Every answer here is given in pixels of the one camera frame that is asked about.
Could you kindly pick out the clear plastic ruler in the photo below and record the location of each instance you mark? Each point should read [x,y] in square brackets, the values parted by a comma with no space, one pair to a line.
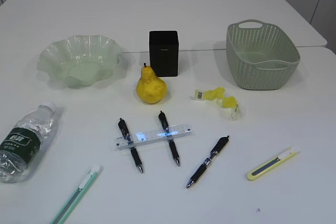
[142,138]

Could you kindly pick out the yellow pear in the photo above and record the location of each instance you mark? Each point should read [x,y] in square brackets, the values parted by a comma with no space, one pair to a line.
[150,88]

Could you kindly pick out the black pen middle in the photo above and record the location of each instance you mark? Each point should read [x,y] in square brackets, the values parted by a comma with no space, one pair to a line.
[165,127]

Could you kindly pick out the yellow utility knife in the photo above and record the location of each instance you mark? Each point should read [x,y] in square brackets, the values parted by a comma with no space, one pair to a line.
[269,165]

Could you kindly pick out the yellow waste paper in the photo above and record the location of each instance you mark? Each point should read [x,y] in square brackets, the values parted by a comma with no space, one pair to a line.
[228,105]

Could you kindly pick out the clear water bottle green label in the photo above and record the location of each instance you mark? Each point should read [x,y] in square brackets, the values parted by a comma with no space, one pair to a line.
[23,142]

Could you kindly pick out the green plastic woven basket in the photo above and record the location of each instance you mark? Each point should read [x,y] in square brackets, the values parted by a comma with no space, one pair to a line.
[260,55]

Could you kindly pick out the black pen left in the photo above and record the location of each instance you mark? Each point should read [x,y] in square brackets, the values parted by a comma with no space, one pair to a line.
[126,135]

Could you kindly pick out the black square pen holder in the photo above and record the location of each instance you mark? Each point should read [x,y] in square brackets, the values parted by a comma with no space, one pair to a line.
[163,51]

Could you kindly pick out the black pen right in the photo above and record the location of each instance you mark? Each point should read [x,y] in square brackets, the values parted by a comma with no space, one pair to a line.
[221,143]

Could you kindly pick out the teal utility knife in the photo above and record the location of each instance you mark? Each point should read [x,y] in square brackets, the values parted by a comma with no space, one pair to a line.
[77,195]

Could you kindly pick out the black pen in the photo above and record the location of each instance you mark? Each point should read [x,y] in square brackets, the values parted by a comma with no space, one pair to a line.
[165,127]
[126,135]
[221,143]

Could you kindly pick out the green wavy glass plate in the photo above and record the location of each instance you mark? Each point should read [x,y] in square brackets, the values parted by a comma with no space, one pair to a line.
[80,61]

